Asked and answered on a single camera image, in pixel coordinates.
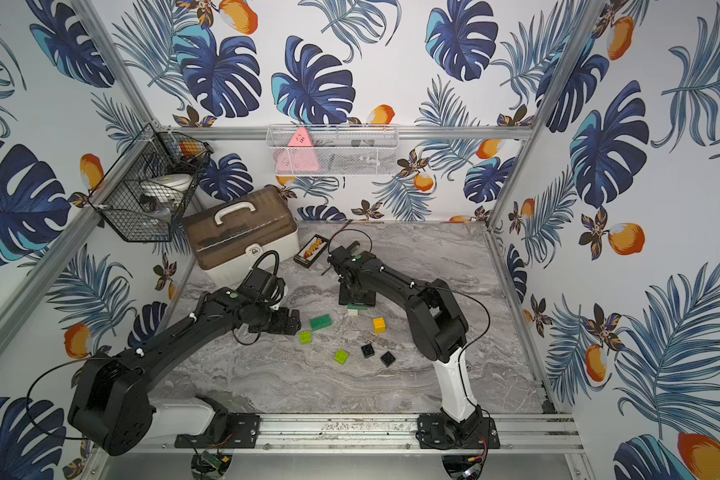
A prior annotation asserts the yellow square brick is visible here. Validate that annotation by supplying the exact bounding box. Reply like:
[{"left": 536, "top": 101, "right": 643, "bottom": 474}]
[{"left": 372, "top": 317, "right": 386, "bottom": 335}]

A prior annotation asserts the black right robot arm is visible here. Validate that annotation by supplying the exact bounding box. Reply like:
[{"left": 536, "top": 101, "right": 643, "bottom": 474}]
[{"left": 328, "top": 246, "right": 493, "bottom": 450}]

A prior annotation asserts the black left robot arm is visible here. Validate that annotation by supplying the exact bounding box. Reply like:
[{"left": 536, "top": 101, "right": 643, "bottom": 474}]
[{"left": 67, "top": 288, "right": 302, "bottom": 456}]

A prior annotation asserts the lime green square brick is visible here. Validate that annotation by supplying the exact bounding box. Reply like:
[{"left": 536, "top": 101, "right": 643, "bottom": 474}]
[{"left": 299, "top": 331, "right": 313, "bottom": 345}]

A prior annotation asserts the black yellow screwdriver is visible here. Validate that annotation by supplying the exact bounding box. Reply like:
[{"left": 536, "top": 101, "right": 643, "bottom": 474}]
[{"left": 322, "top": 241, "right": 360, "bottom": 275}]

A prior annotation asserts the black bit holder case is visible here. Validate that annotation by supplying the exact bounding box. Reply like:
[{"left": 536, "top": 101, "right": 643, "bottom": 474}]
[{"left": 293, "top": 234, "right": 328, "bottom": 269}]

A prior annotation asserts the black square brick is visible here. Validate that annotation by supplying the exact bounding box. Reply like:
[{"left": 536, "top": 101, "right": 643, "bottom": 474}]
[
  {"left": 361, "top": 343, "right": 375, "bottom": 359},
  {"left": 380, "top": 351, "right": 396, "bottom": 368}
]

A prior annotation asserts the white storage box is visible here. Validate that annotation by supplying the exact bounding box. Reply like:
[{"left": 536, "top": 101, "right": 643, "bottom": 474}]
[{"left": 182, "top": 185, "right": 299, "bottom": 287}]

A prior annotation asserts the pink triangle card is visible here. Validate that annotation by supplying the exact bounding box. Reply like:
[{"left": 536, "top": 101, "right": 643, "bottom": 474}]
[{"left": 273, "top": 127, "right": 320, "bottom": 176}]

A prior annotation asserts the white round object in basket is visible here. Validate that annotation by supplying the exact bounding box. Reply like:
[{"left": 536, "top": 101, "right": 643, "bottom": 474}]
[{"left": 140, "top": 174, "right": 192, "bottom": 203}]

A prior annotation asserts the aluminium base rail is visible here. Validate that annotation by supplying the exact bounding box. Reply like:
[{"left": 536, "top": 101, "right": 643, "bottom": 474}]
[{"left": 123, "top": 413, "right": 594, "bottom": 479}]

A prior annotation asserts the clear mesh wall shelf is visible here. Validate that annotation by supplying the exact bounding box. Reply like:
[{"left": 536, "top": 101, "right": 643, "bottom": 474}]
[{"left": 266, "top": 124, "right": 399, "bottom": 177}]

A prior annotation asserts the black wire basket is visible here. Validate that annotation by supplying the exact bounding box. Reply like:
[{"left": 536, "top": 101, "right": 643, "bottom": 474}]
[{"left": 87, "top": 124, "right": 213, "bottom": 243}]

